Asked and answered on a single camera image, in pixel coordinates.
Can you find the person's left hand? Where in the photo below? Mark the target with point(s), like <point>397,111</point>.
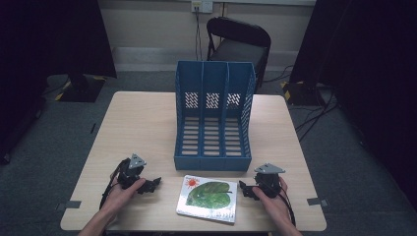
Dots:
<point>122,196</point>

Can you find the blue file rack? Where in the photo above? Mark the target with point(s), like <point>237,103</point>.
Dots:
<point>213,131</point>

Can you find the dark curtain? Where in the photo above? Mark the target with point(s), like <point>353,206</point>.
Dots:
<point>49,49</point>
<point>370,82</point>

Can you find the black folding chair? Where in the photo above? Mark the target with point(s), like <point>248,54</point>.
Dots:
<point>239,46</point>

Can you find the grey tape strip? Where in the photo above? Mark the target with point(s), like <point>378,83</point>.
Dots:
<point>69,205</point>
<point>317,202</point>

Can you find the person's right hand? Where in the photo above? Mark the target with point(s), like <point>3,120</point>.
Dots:
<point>273,206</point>

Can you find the green leaf picture book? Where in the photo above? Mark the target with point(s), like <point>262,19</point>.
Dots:
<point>209,196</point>

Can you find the white wall socket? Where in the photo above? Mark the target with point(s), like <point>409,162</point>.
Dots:
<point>202,6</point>

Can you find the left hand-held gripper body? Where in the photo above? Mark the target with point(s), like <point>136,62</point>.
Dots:
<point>131,173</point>

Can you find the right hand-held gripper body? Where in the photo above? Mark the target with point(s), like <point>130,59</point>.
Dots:
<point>268,183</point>

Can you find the black stand base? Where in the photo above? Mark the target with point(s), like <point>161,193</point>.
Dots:
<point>82,88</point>
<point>303,93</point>

